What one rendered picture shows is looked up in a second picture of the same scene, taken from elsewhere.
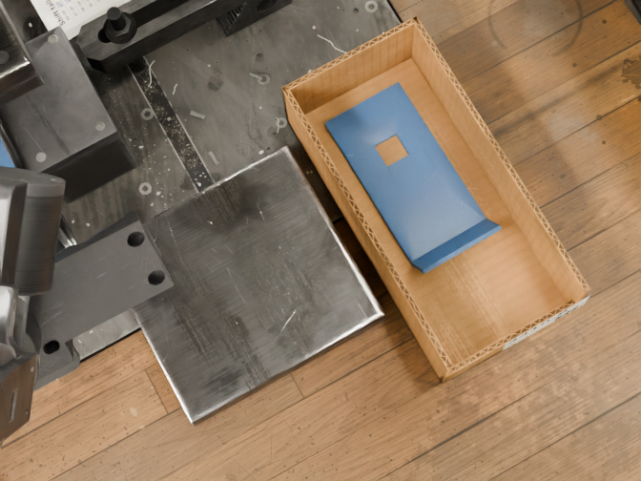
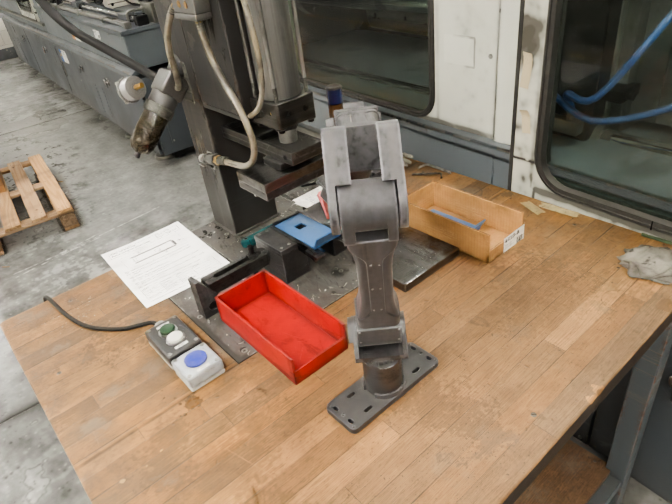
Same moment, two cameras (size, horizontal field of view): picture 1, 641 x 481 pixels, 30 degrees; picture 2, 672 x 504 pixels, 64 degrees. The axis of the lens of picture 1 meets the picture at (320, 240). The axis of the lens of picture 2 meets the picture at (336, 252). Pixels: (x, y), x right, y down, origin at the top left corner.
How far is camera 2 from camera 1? 0.84 m
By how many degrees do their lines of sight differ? 42
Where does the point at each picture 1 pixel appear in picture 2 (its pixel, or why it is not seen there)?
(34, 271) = not seen: hidden behind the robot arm
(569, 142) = not seen: hidden behind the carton
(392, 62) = (428, 204)
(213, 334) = (402, 264)
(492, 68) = not seen: hidden behind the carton
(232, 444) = (421, 293)
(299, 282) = (425, 247)
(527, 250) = (496, 230)
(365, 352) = (457, 263)
